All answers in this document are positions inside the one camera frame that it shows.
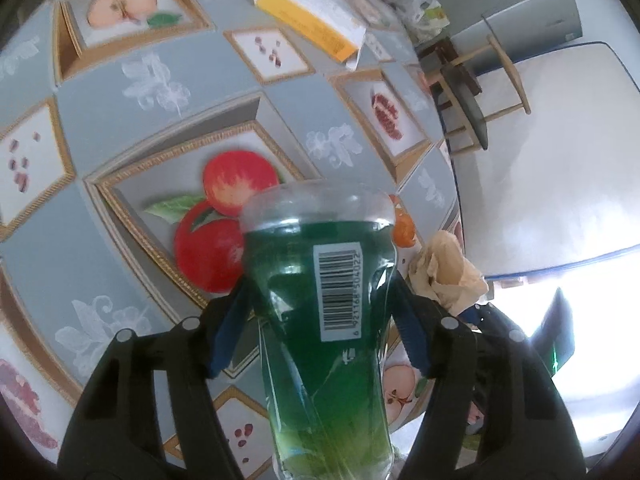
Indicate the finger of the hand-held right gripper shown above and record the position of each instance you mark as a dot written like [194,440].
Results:
[487,317]

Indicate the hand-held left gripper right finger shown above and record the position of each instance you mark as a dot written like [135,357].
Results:
[412,340]

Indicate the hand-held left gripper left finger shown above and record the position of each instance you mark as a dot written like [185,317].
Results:
[222,345]

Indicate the silver refrigerator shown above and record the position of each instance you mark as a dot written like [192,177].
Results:
[525,15]

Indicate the green plastic bottle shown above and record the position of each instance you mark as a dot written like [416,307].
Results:
[325,410]

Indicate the white mattress blue edge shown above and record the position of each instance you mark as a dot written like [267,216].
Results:
[550,160]

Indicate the clear zip bag red print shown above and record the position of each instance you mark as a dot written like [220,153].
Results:
[370,7]

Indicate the yellow white cardboard box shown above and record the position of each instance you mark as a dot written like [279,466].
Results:
[310,15]

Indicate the dark wooden stool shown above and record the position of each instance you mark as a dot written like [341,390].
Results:
[442,52]

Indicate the brown paper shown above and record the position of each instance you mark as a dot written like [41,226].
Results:
[450,275]

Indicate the wooden chair black seat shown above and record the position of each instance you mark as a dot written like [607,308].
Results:
[472,105]

